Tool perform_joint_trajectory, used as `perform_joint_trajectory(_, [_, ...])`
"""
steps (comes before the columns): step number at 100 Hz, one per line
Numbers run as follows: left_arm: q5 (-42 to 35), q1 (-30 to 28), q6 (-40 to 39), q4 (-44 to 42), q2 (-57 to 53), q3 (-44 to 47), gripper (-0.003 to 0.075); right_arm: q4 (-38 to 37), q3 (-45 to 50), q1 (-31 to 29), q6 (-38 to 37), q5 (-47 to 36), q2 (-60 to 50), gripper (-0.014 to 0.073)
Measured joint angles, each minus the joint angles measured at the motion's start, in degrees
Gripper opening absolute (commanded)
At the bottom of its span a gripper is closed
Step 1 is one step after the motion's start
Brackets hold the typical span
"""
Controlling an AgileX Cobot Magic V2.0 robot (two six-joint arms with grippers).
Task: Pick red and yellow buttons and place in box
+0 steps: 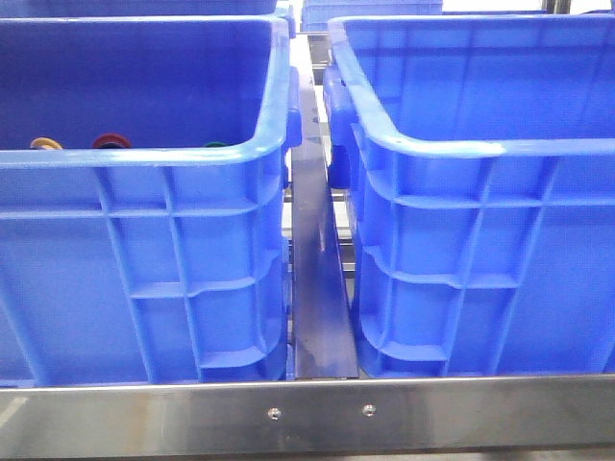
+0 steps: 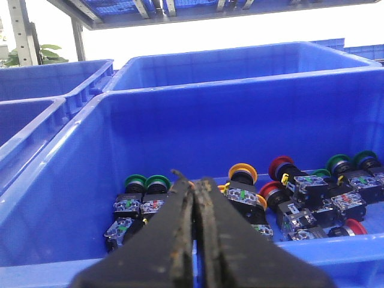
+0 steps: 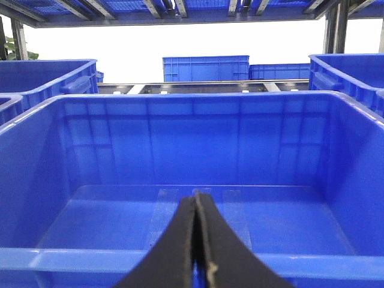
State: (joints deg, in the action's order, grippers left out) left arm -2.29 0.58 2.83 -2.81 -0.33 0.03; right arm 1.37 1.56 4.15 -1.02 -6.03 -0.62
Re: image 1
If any green mushroom push button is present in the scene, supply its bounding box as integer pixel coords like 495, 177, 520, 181
203, 141, 227, 148

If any blue plastic crate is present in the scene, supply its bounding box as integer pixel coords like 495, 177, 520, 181
329, 13, 614, 377
1, 16, 301, 388

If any stainless steel front rail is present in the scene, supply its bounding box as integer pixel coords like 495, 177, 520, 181
1, 375, 614, 459

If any far left blue crate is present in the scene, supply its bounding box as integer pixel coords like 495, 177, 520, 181
1, 0, 296, 38

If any left blue plastic crate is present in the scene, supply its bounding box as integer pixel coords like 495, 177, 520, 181
1, 16, 301, 388

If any red mushroom push button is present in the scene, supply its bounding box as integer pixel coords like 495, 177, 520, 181
92, 133, 132, 149

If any right blue plastic crate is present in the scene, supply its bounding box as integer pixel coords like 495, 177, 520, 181
329, 13, 614, 377

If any far right blue crate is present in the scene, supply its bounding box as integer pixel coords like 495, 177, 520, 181
301, 0, 443, 32

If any yellow mushroom push button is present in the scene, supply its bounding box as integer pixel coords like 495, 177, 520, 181
30, 137, 63, 150

